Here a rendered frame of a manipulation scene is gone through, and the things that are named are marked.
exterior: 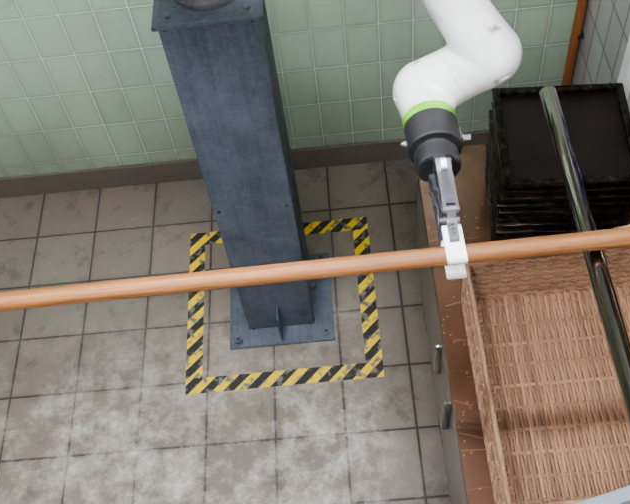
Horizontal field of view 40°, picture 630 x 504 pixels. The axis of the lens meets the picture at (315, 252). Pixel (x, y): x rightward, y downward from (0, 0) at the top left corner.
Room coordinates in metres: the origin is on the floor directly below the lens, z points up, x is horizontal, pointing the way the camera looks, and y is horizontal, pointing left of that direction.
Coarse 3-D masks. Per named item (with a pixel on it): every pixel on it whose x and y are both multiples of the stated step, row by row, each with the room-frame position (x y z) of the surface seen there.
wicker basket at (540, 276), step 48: (480, 288) 1.01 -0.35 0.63; (528, 288) 1.00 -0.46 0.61; (576, 288) 0.99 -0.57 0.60; (624, 288) 0.97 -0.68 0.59; (480, 336) 0.83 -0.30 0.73; (528, 336) 0.89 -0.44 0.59; (576, 336) 0.87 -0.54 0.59; (480, 384) 0.78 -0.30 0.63; (528, 384) 0.78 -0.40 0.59; (576, 384) 0.76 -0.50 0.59; (528, 432) 0.67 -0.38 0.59; (576, 432) 0.66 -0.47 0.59; (624, 432) 0.64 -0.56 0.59; (528, 480) 0.58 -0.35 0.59; (576, 480) 0.56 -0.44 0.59; (624, 480) 0.55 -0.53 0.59
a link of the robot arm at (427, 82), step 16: (416, 64) 1.10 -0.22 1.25; (432, 64) 1.07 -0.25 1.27; (400, 80) 1.08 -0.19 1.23; (416, 80) 1.06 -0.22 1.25; (432, 80) 1.05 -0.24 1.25; (448, 80) 1.04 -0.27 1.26; (400, 96) 1.06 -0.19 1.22; (416, 96) 1.03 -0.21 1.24; (432, 96) 1.02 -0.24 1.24; (448, 96) 1.03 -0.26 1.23; (464, 96) 1.03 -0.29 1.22; (400, 112) 1.04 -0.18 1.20
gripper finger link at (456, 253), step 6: (444, 228) 0.77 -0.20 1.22; (444, 234) 0.76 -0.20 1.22; (462, 234) 0.75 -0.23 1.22; (444, 240) 0.75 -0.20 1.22; (462, 240) 0.74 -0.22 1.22; (450, 246) 0.73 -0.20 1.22; (456, 246) 0.73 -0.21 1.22; (462, 246) 0.73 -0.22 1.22; (450, 252) 0.72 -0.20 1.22; (456, 252) 0.72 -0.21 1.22; (462, 252) 0.72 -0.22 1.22; (450, 258) 0.71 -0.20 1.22; (456, 258) 0.71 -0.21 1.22; (462, 258) 0.71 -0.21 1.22; (450, 264) 0.70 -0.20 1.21
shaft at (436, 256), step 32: (352, 256) 0.75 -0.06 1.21; (384, 256) 0.74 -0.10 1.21; (416, 256) 0.73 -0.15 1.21; (480, 256) 0.72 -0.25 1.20; (512, 256) 0.71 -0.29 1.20; (64, 288) 0.78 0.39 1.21; (96, 288) 0.77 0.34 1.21; (128, 288) 0.76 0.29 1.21; (160, 288) 0.75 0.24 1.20; (192, 288) 0.75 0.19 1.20
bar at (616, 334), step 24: (552, 96) 1.04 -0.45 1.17; (552, 120) 0.99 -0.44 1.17; (576, 168) 0.88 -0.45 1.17; (576, 192) 0.83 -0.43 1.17; (576, 216) 0.79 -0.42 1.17; (600, 264) 0.69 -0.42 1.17; (600, 288) 0.65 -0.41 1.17; (600, 312) 0.61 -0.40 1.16; (624, 336) 0.56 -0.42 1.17; (624, 360) 0.53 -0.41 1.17; (624, 384) 0.49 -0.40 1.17
